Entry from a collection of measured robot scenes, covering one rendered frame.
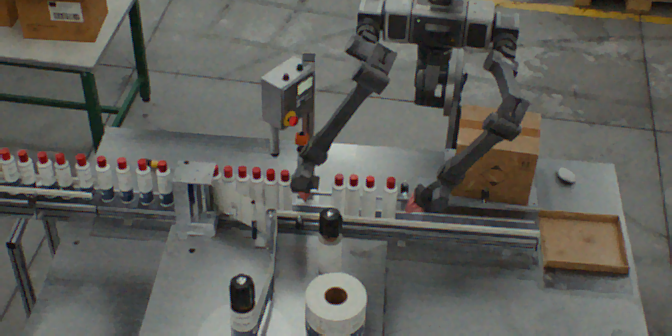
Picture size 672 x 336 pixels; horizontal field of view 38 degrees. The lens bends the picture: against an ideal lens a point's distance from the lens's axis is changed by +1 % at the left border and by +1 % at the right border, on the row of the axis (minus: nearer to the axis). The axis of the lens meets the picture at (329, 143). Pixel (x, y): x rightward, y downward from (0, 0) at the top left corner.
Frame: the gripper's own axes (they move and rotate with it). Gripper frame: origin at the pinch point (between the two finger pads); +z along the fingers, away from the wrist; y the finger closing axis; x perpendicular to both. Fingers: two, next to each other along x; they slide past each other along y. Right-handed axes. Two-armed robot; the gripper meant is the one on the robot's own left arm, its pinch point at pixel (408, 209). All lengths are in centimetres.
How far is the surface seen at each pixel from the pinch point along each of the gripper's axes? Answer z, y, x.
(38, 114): 202, -145, -97
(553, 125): 19, -170, 123
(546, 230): -26, -5, 47
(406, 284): 7.7, 26.8, 7.9
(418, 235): 3.1, 5.2, 8.6
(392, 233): 9.0, 5.7, 0.9
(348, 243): 17.9, 14.1, -12.2
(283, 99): -8, 1, -66
